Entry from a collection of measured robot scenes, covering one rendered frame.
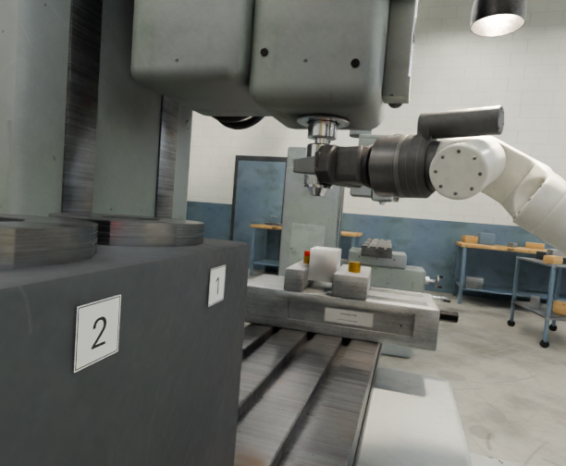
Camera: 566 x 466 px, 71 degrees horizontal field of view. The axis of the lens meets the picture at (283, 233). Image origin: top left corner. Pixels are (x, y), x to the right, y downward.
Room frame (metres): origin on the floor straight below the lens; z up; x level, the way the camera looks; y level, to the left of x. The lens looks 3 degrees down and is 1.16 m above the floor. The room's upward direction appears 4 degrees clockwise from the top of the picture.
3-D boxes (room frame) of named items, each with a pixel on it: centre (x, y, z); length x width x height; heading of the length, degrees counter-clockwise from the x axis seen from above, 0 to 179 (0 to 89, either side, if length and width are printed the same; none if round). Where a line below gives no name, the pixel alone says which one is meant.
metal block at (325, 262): (0.77, -0.09, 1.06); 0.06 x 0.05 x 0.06; 166
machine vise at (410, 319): (0.76, -0.12, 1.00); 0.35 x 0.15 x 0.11; 76
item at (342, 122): (0.65, -0.05, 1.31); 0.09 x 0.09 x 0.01
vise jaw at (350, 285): (0.75, -0.14, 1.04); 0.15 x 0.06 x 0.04; 166
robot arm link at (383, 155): (0.60, -0.12, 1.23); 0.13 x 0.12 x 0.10; 142
